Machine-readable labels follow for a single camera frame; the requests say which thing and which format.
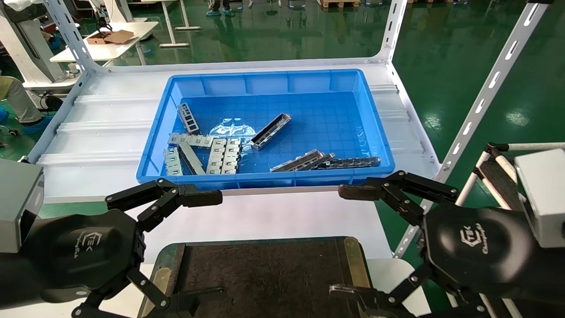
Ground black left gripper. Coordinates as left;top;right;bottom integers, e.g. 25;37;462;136
0;178;226;318

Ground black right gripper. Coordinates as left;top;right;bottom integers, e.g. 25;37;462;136
329;170;565;318

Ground silver metal channel part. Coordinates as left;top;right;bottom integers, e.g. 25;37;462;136
250;113;292;151
300;152;336;171
270;149;325;173

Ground black container with brass edges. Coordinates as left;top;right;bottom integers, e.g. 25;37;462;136
137;236;376;318

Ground silver sheet metal part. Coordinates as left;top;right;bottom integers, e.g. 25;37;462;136
167;132;215;151
163;147;184;177
222;138;242;174
206;138;227;175

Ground dark perforated metal part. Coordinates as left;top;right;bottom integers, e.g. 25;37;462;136
315;156;381;171

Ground dark grey metal strip part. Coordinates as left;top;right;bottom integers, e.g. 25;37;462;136
178;142;207;176

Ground grey metal part square holes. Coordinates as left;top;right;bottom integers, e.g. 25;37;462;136
177;102;202;136

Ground clear plastic bag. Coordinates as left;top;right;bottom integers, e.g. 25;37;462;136
207;117;257;143

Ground blue plastic bin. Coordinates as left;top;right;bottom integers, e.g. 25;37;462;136
136;68;396;191

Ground white slotted metal shelf rack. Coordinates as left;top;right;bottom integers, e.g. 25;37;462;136
0;0;552;261

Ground blue shoe cover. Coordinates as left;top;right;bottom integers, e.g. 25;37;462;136
21;115;56;136

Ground white background table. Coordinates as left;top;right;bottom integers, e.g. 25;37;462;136
49;21;159;66

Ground brown cardboard box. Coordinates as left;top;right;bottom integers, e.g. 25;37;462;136
86;30;136;45

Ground person leg khaki trousers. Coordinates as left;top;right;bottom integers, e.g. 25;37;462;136
0;76;43;126

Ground blue shoes of bystander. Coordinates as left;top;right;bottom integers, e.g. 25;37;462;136
206;0;237;17

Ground white machine base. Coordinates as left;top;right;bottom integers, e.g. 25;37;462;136
0;0;81;90

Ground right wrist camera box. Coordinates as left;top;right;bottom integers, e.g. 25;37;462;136
514;149;565;248

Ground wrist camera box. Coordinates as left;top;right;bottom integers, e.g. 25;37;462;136
0;159;45;254
514;149;565;248

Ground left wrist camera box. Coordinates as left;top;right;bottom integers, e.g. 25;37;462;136
0;159;45;254

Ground white table leg frame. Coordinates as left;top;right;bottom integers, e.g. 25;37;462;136
158;0;202;48

